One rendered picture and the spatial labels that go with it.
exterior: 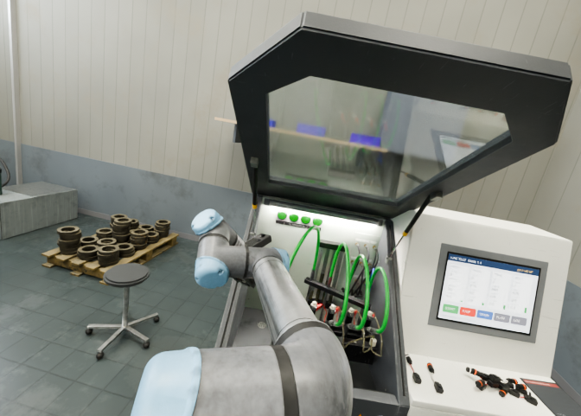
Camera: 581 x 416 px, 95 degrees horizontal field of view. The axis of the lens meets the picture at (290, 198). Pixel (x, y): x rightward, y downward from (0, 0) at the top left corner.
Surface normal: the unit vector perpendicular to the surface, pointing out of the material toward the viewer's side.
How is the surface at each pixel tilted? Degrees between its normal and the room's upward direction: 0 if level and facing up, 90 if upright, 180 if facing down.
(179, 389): 16
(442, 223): 76
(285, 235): 90
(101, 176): 90
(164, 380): 6
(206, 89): 90
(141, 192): 90
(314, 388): 26
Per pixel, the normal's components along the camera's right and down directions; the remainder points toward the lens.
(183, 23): -0.15, 0.20
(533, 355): 0.02, -0.01
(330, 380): 0.62, -0.66
